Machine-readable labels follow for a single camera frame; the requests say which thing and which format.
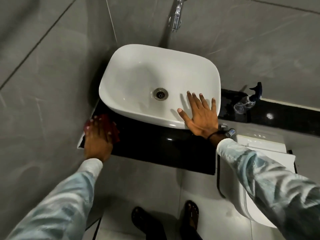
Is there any person's left hand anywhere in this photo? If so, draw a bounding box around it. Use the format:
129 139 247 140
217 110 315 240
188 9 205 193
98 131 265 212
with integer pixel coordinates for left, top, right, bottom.
83 116 118 163

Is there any person's right hand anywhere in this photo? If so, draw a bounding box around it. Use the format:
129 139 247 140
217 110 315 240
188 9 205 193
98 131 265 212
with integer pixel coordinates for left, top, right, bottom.
177 91 221 140

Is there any red cleaning cloth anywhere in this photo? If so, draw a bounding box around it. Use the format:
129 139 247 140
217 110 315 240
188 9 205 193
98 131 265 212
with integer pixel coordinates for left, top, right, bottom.
84 114 121 144

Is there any person's right forearm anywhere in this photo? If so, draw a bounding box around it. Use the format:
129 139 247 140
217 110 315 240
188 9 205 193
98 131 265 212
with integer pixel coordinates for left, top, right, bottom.
207 132 320 240

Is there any person's left forearm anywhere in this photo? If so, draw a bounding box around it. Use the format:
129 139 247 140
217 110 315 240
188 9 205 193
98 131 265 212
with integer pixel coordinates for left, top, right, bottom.
5 158 104 240

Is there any black wristband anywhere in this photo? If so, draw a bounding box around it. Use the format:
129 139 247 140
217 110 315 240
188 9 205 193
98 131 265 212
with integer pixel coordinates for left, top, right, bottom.
207 130 227 141

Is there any clear spray bottle, dark trigger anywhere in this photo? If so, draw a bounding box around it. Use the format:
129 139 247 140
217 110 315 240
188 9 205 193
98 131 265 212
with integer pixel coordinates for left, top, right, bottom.
233 82 263 115

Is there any metal sink drain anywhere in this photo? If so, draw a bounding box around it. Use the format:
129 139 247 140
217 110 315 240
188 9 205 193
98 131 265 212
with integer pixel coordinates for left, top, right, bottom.
151 87 169 101

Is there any black stone counter slab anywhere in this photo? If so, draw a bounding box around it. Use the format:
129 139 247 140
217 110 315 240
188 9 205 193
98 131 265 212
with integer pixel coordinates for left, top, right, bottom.
77 88 320 176

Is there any white ceramic sink basin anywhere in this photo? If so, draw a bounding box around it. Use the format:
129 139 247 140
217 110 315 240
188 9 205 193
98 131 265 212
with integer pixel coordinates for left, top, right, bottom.
98 44 222 130

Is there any white toilet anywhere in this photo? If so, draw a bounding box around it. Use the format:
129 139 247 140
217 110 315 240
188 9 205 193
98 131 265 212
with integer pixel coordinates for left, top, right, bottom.
217 133 297 229

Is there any black sandal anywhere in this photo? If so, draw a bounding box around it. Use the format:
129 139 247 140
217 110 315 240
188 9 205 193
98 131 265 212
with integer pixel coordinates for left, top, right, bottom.
131 206 164 240
179 200 200 240

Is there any chrome wall faucet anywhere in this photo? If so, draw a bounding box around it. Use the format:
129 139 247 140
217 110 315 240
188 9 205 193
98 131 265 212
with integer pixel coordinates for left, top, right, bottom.
168 0 191 33

